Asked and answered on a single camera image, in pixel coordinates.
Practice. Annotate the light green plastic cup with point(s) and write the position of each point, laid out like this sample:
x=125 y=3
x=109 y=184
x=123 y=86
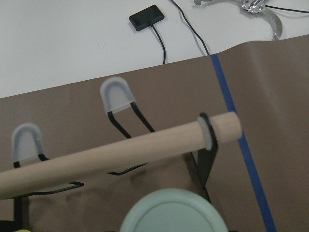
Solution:
x=173 y=210

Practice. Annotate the yellow plastic cup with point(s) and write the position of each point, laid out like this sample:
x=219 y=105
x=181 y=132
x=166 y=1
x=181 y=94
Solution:
x=22 y=230

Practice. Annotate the small black device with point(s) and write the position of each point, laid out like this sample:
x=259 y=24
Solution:
x=146 y=17

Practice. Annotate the metal reacher grabber tool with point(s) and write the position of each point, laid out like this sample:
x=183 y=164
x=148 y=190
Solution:
x=252 y=9

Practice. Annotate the black wire cup rack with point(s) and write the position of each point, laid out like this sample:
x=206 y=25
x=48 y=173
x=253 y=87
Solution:
x=78 y=156

